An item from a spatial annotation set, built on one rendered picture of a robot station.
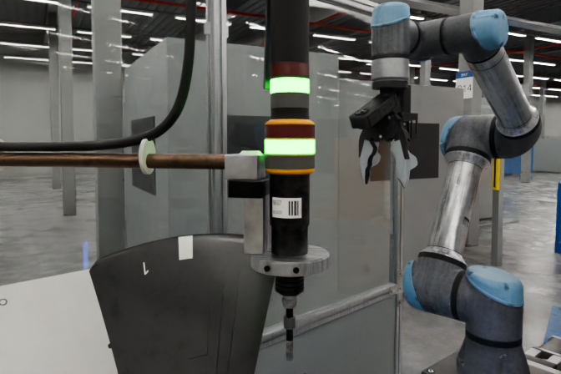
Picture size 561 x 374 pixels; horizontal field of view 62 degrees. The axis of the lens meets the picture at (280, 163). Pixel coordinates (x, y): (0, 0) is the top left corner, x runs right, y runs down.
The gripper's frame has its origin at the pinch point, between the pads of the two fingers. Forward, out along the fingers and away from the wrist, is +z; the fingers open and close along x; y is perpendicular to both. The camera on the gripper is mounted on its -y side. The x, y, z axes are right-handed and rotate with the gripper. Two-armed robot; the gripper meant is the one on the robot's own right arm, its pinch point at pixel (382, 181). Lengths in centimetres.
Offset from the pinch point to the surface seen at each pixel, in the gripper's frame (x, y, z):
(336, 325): 46, 41, 55
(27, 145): -4, -66, -8
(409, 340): 136, 236, 148
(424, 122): 185, 340, -26
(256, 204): -24, -53, -3
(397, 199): 45, 76, 15
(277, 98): -25, -52, -12
